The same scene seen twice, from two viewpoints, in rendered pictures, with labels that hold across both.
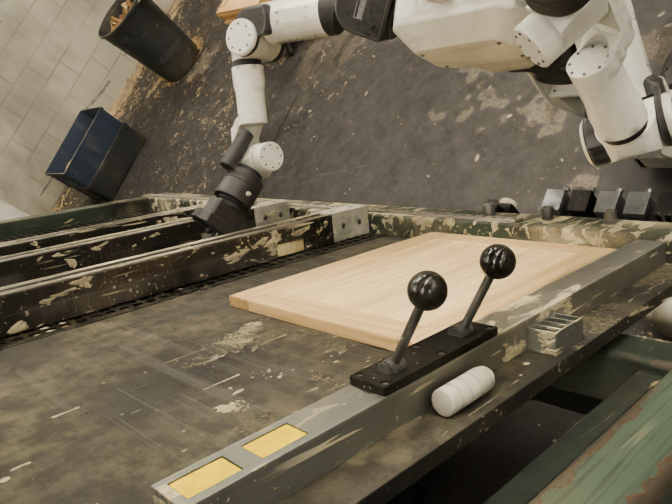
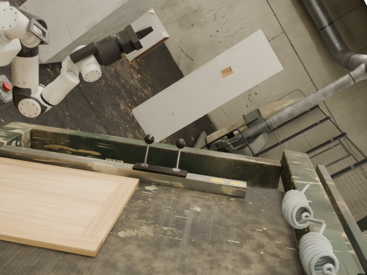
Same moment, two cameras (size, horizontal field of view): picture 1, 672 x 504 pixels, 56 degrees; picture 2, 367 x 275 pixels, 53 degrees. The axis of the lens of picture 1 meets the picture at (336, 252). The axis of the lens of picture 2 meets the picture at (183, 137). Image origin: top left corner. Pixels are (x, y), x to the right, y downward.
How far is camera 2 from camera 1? 1.70 m
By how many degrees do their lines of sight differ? 122
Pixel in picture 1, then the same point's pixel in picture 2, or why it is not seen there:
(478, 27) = (9, 58)
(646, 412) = (173, 148)
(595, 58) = (73, 76)
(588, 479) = (200, 151)
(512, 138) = not seen: outside the picture
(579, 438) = not seen: hidden behind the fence
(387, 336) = (133, 187)
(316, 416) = (203, 178)
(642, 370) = not seen: hidden behind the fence
